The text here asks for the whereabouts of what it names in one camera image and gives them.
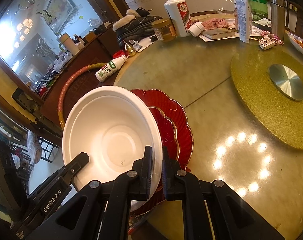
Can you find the patterned plate with food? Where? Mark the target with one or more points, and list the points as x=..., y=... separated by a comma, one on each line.
x=300, y=45

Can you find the white cream tube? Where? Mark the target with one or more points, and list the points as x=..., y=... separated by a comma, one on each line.
x=242, y=17

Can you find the striped cushion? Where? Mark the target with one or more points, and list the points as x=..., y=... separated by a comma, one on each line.
x=34, y=147

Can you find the closed book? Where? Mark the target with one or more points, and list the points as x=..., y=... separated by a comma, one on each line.
x=219, y=33

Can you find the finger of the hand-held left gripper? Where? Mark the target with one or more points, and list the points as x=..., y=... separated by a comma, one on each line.
x=75, y=166

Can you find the round metal disc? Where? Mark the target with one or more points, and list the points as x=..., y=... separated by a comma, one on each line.
x=286, y=81

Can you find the white milk drink bottle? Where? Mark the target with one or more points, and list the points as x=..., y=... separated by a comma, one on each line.
x=107, y=70

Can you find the small white jar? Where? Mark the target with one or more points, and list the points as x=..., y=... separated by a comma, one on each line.
x=196, y=28

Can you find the white paper sheet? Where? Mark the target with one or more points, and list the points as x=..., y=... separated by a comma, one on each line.
x=144, y=45

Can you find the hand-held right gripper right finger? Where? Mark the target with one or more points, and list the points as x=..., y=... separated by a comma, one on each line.
x=165, y=172

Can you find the red bottle cap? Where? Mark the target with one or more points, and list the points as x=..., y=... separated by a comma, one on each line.
x=119, y=54

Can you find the gold glitter round mat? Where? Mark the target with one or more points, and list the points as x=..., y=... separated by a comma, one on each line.
x=254, y=100

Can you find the printed paper slip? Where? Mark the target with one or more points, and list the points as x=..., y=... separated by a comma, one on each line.
x=262, y=22

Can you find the multicolour hula hoop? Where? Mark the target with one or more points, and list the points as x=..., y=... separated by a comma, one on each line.
x=66, y=90

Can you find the white key fob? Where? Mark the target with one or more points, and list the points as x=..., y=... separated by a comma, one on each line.
x=266, y=42

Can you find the white liquor bottle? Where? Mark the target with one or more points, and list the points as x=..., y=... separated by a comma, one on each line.
x=177, y=12

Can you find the large white bowl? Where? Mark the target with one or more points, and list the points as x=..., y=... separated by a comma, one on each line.
x=111, y=120

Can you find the wooden sideboard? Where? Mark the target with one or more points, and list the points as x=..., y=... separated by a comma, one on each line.
x=91, y=47

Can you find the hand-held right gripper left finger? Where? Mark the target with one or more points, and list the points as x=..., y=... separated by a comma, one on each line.
x=149, y=170

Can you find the red scalloped plate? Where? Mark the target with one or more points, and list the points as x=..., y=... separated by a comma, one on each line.
x=176, y=105

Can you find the small gold bottle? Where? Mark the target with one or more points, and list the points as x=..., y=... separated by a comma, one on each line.
x=130, y=48

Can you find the dark wooden chair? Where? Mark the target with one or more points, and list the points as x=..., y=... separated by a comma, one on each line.
x=295, y=17

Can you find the red plate with label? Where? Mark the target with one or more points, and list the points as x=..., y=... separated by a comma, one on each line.
x=166, y=130

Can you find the steel thermos flask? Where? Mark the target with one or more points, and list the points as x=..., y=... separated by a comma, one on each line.
x=277, y=15

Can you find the framed wall picture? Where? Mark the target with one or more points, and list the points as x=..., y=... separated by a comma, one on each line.
x=64, y=5

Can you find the pink cloth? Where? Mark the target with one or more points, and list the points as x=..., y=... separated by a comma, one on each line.
x=216, y=23

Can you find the gold lidded jar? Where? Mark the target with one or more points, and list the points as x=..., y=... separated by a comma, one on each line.
x=164, y=30

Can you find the small brown bottle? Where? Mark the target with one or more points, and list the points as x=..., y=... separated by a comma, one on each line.
x=78, y=39

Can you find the clear plastic bags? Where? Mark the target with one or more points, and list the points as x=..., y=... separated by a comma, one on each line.
x=60, y=63

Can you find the crumpled clear plastic bag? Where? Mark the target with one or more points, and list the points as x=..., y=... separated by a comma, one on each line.
x=95, y=22

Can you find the black lighter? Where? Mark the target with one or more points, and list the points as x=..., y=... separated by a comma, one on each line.
x=152, y=38

